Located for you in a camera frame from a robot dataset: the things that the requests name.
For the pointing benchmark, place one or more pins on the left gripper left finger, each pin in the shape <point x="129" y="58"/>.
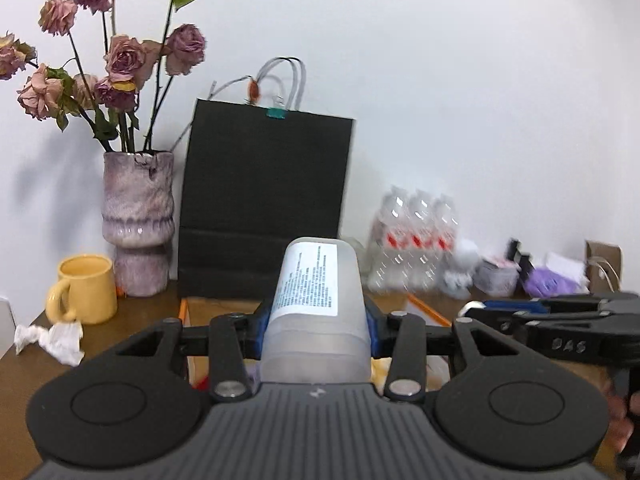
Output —
<point x="228" y="340"/>

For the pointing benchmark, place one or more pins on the water bottle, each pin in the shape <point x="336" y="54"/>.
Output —
<point x="445" y="227"/>
<point x="389" y="242"/>
<point x="422" y="275"/>

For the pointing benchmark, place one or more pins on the yellow ceramic mug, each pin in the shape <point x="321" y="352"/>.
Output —
<point x="85" y="291"/>

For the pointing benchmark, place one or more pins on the purple tissue pack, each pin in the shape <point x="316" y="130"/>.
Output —
<point x="544" y="283"/>

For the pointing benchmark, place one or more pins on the clear glass cup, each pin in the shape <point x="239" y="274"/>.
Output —
<point x="362" y="255"/>

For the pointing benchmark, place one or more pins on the small brown paper bag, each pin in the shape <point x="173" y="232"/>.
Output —
<point x="604" y="264"/>

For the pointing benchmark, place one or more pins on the middle water bottle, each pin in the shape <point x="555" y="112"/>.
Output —
<point x="422" y="275"/>

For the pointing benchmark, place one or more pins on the crumpled white tissue on table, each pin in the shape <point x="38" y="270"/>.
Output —
<point x="61" y="341"/>

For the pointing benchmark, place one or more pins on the black small bottle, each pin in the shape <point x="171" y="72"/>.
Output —
<point x="514" y="254"/>

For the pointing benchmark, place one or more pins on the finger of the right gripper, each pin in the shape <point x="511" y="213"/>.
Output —
<point x="532" y="306"/>
<point x="503" y="321"/>

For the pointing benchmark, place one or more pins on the white robot figurine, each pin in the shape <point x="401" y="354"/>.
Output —
<point x="461" y="264"/>

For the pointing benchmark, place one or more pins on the small printed tin box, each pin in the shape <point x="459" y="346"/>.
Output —
<point x="496" y="277"/>

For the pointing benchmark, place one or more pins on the purple textured vase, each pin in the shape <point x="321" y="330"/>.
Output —
<point x="138" y="219"/>

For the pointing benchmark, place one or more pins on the black paper bag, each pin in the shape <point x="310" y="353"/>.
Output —
<point x="257" y="176"/>

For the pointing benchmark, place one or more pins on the left water bottle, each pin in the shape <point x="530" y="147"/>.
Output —
<point x="389" y="242"/>

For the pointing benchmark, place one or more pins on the dried pink roses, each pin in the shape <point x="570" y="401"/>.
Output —
<point x="74" y="61"/>

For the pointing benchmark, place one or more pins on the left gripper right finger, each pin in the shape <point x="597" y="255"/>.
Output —
<point x="401" y="342"/>

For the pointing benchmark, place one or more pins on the translucent plastic container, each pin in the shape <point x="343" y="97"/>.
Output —
<point x="317" y="331"/>

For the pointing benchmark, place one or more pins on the right hand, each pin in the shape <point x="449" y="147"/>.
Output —
<point x="620" y="427"/>

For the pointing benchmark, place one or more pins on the right water bottle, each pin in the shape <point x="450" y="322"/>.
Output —
<point x="445" y="227"/>

